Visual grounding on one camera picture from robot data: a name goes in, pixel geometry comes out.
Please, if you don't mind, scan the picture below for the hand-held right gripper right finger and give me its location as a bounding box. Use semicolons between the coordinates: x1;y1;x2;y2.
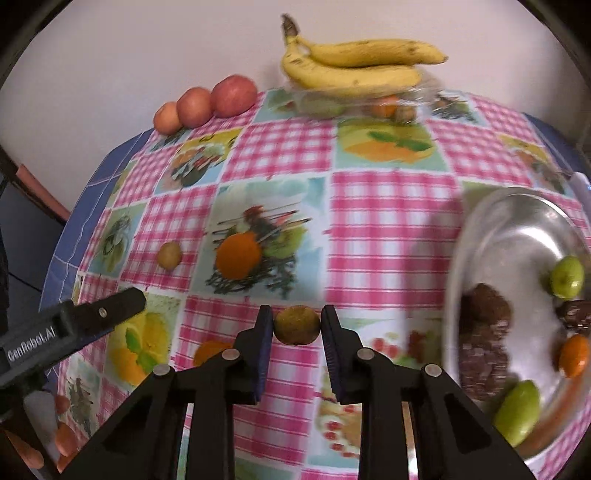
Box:
320;305;533;480

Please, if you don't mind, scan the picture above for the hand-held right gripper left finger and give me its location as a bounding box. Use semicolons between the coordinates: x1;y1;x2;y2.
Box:
60;305;276;480

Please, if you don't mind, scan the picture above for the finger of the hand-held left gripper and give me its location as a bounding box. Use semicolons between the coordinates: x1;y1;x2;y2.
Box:
69;287;148;345

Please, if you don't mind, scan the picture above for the small brown-green fruit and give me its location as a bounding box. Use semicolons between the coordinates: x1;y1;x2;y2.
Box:
274;305;322;346

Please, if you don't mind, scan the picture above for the elongated dark brown fruit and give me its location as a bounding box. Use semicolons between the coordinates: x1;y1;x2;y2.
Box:
457;322;514;401

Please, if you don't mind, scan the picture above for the green pear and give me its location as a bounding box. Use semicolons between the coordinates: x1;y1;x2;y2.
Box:
493;380;541;447

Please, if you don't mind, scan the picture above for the round metal basin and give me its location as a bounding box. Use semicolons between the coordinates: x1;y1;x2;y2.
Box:
442;186;591;463

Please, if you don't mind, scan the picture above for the large orange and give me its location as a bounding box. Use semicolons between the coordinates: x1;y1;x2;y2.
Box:
558;334;591;378

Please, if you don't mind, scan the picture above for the dark purple passion fruit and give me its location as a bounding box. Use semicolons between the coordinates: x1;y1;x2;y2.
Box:
556;299;591;331

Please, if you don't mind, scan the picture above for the round green apple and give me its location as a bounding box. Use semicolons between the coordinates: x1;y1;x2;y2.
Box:
549;256;585;296

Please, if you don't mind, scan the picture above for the person's left hand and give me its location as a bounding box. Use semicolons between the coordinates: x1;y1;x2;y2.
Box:
6;393;78;472

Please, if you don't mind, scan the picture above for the medium orange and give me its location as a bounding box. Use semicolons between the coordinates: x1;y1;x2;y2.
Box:
192;340;234;368

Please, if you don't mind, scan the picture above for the small yellow fruit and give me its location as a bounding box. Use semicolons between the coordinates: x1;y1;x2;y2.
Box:
158;242;182;271

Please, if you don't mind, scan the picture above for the dark furniture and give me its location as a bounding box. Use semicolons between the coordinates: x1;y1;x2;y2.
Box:
0;145;71;305

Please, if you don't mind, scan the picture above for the small pale red apple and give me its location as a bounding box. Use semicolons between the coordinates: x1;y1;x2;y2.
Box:
153;102;181;135

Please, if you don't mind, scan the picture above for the medium red apple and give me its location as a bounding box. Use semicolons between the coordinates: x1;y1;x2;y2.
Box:
176;87;214;127

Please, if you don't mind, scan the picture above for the large red apple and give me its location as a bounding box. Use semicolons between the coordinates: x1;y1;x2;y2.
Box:
211;75;258;119

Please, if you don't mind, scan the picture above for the green fruit inside plastic container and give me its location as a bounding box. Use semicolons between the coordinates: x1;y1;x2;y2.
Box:
304;94;345;117

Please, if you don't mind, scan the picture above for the clear plastic container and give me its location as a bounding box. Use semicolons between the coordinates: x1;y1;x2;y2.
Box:
288;76;440;124

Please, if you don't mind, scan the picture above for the orange inside plastic container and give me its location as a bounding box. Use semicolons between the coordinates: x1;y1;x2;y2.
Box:
373;95;400;117

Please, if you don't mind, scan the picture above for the short yellow banana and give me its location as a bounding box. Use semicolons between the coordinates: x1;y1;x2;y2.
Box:
281;45;424;92

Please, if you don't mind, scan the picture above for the long yellow banana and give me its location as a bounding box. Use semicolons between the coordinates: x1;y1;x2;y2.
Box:
282;13;449;69

